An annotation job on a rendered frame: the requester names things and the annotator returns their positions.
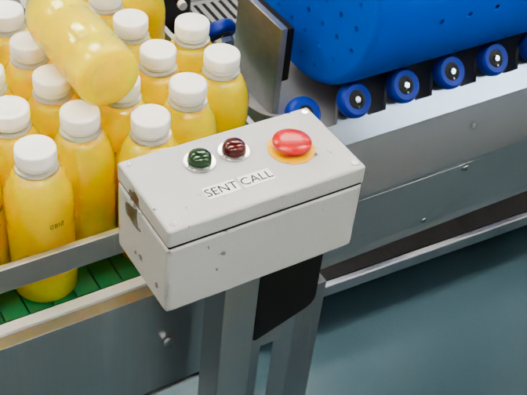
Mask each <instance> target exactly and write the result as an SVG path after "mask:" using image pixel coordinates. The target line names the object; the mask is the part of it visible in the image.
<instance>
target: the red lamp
mask: <svg viewBox="0 0 527 395"><path fill-rule="evenodd" d="M222 151H223V153H224V154H225V155H227V156H228V157H232V158H238V157H241V156H242V155H244V154H245V152H246V145H245V142H244V141H243V140H241V139H239V138H237V137H231V138H228V139H226V140H224V142H223V145H222Z"/></svg>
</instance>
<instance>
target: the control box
mask: <svg viewBox="0 0 527 395"><path fill-rule="evenodd" d="M282 129H297V130H300V131H302V132H305V133H306V134H308V135H309V137H310V138H311V141H312V144H311V149H310V150H309V151H308V152H307V153H305V154H301V155H295V156H290V155H287V154H283V153H281V152H279V151H278V150H276V149H275V148H274V146H273V144H272V138H273V135H274V134H275V133H276V132H278V131H280V130H282ZM231 137H237V138H239V139H241V140H243V141H244V142H245V145H246V152H245V154H244V155H242V156H241V157H238V158H232V157H228V156H227V155H225V154H224V153H223V151H222V145H223V142H224V140H226V139H228V138H231ZM197 147H202V148H205V149H206V150H208V151H209V152H210V153H211V155H212V163H211V165H209V166H208V167H205V168H201V169H200V168H195V167H193V166H191V165H189V164H188V162H187V156H188V153H189V152H190V150H192V149H195V148H197ZM264 171H265V172H266V173H267V174H268V175H269V176H272V177H268V176H267V175H266V173H265V172H264ZM364 172H365V166H364V165H363V164H362V163H361V162H360V161H359V160H358V159H357V158H356V157H355V156H354V155H353V154H352V153H351V152H350V151H349V150H348V149H347V148H346V147H345V146H344V145H343V144H342V143H341V142H340V141H339V140H338V139H337V138H336V137H335V136H334V135H333V134H332V133H331V132H330V131H329V130H328V129H327V128H326V127H325V126H324V125H323V124H322V123H321V122H320V121H319V120H318V119H317V118H316V117H315V116H314V115H313V114H312V113H311V112H310V111H309V110H308V109H307V108H303V109H300V110H298V111H293V112H289V113H287V114H282V115H279V116H276V117H273V118H268V119H266V120H262V121H258V122H255V123H252V124H249V125H244V126H242V127H239V128H236V129H231V130H228V131H226V132H221V133H217V134H215V135H211V136H207V137H204V138H201V139H198V140H194V141H191V142H188V143H183V144H180V145H177V146H174V147H170V148H167V149H164V150H159V151H156V152H154V153H150V154H145V155H143V156H139V157H137V158H132V159H129V160H126V161H122V162H119V163H118V179H119V182H120V183H119V185H118V211H119V243H120V245H121V246H122V248H123V249H124V251H125V253H126V254H127V256H128V257H129V258H130V260H131V261H132V263H133V265H134V266H135V267H136V268H137V270H138V271H139V273H140V275H141V276H142V278H143V279H144V280H145V282H146V283H147V285H148V287H149V288H150V290H151V291H152V292H153V294H154V296H155V297H156V299H157V300H158V301H159V302H160V304H161V305H162V307H163V309H164V310H165V311H167V312H168V311H171V310H175V309H177V308H180V307H182V306H186V305H188V304H190V303H194V302H196V301H198V300H201V299H204V298H207V297H209V296H211V295H215V294H217V293H220V292H223V291H226V290H228V289H230V288H233V287H236V286H239V285H240V284H244V283H246V282H249V281H252V280H255V279H257V278H259V277H263V276H265V275H268V274H271V273H274V272H276V271H278V270H282V269H284V268H286V267H289V266H292V265H295V264H297V263H301V262H303V261H305V260H308V259H311V258H314V257H315V256H318V255H321V254H324V253H327V252H330V251H332V250H335V249H337V248H341V247H343V246H345V245H348V244H349V243H350V239H351V232H352V228H353V224H354V217H355V213H356V208H357V204H358V197H359V194H360V189H361V182H362V180H363V176H364ZM257 173H259V174H260V175H261V176H262V178H266V177H267V178H266V179H261V178H260V176H259V175H258V174H257ZM251 175H253V176H255V177H257V178H258V179H255V180H253V181H254V183H253V181H252V177H251ZM273 175H274V176H273ZM244 177H247V178H244ZM242 178H244V179H243V180H242V182H243V183H250V182H251V183H250V184H242V183H241V181H240V180H241V179H242ZM260 179H261V180H260ZM232 181H235V182H233V184H234V185H235V186H236V188H234V186H233V185H232V184H231V183H229V182H232ZM227 183H229V184H227ZM225 184H227V186H228V187H229V188H230V189H231V190H226V189H224V188H227V187H226V186H225ZM217 186H219V187H224V188H220V189H221V190H222V191H223V193H222V192H221V191H220V189H219V188H218V187H217ZM213 187H216V188H213ZM210 188H213V190H217V191H214V192H215V193H216V195H215V194H214V193H213V192H212V191H211V190H210ZM227 189H228V188H227ZM205 190H207V191H206V192H207V193H211V194H213V195H212V196H211V197H208V196H210V195H211V194H207V193H205V192H204V191H205ZM219 192H220V194H217V193H219Z"/></svg>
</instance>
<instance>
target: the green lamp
mask: <svg viewBox="0 0 527 395"><path fill-rule="evenodd" d="M187 162H188V164H189V165H191V166H193V167H195V168H200V169H201V168H205V167H208V166H209V165H211V163H212V155H211V153H210V152H209V151H208V150H206V149H205V148H202V147H197V148H195V149H192V150H190V152H189V153H188V156H187Z"/></svg>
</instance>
